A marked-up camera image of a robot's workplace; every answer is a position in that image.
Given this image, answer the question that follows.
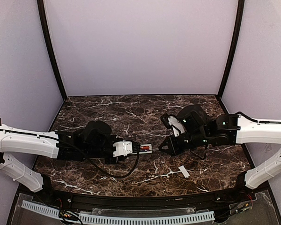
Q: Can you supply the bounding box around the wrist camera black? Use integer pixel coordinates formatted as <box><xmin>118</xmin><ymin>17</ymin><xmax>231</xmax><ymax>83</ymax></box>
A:
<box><xmin>112</xmin><ymin>140</ymin><xmax>140</xmax><ymax>157</ymax></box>
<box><xmin>160</xmin><ymin>113</ymin><xmax>185</xmax><ymax>137</ymax></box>

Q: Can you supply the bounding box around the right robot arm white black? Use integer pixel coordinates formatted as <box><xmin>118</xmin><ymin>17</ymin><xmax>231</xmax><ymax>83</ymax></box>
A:
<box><xmin>158</xmin><ymin>105</ymin><xmax>281</xmax><ymax>189</ymax></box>

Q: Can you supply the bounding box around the small circuit board with wires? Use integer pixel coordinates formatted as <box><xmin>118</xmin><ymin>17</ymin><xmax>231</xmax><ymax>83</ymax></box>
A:
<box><xmin>58</xmin><ymin>210</ymin><xmax>79</xmax><ymax>223</ymax></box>

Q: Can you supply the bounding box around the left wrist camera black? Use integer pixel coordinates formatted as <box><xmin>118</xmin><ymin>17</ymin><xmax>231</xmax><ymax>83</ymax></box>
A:
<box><xmin>112</xmin><ymin>140</ymin><xmax>140</xmax><ymax>157</ymax></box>

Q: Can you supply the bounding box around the right circuit board with wires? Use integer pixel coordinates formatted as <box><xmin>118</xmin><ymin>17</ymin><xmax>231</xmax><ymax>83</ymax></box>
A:
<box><xmin>230</xmin><ymin>202</ymin><xmax>253</xmax><ymax>215</ymax></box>

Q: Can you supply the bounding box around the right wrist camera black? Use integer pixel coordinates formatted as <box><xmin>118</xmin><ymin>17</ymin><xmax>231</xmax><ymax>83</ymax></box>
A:
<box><xmin>160</xmin><ymin>113</ymin><xmax>185</xmax><ymax>137</ymax></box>

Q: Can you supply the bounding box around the white slotted cable duct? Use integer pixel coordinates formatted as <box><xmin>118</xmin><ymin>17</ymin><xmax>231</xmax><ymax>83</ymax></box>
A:
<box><xmin>21</xmin><ymin>200</ymin><xmax>59</xmax><ymax>219</ymax></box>
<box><xmin>79</xmin><ymin>211</ymin><xmax>215</xmax><ymax>225</ymax></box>

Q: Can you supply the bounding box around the black frame post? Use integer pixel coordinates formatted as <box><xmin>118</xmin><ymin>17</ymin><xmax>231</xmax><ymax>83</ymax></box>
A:
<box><xmin>37</xmin><ymin>0</ymin><xmax>67</xmax><ymax>101</ymax></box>
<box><xmin>217</xmin><ymin>0</ymin><xmax>245</xmax><ymax>99</ymax></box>

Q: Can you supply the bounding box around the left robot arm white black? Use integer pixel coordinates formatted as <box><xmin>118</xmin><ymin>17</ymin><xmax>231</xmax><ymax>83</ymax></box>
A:
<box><xmin>0</xmin><ymin>119</ymin><xmax>139</xmax><ymax>192</ymax></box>

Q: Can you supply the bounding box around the black front rail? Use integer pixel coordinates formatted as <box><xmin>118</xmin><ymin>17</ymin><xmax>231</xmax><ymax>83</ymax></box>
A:
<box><xmin>33</xmin><ymin>188</ymin><xmax>252</xmax><ymax>211</ymax></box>

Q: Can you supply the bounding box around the left white slotted cable duct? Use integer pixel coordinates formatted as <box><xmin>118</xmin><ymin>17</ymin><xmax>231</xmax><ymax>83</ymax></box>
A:
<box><xmin>21</xmin><ymin>200</ymin><xmax>59</xmax><ymax>219</ymax></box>

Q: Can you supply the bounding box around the white battery cover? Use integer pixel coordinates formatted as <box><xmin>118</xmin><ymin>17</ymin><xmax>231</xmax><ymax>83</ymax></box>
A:
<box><xmin>179</xmin><ymin>165</ymin><xmax>190</xmax><ymax>178</ymax></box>

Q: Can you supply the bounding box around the right black frame post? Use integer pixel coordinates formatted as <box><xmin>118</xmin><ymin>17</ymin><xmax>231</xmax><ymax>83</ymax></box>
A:
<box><xmin>217</xmin><ymin>0</ymin><xmax>245</xmax><ymax>99</ymax></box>

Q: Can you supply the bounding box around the left black frame post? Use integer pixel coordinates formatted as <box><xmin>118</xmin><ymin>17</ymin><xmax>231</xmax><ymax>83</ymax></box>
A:
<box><xmin>37</xmin><ymin>0</ymin><xmax>67</xmax><ymax>101</ymax></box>

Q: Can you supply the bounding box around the white remote control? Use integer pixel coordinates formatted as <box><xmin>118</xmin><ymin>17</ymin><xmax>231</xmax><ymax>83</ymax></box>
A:
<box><xmin>130</xmin><ymin>144</ymin><xmax>153</xmax><ymax>155</ymax></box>

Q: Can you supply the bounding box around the centre white slotted cable duct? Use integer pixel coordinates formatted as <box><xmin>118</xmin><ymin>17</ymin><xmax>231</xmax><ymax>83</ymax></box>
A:
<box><xmin>79</xmin><ymin>211</ymin><xmax>215</xmax><ymax>225</ymax></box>

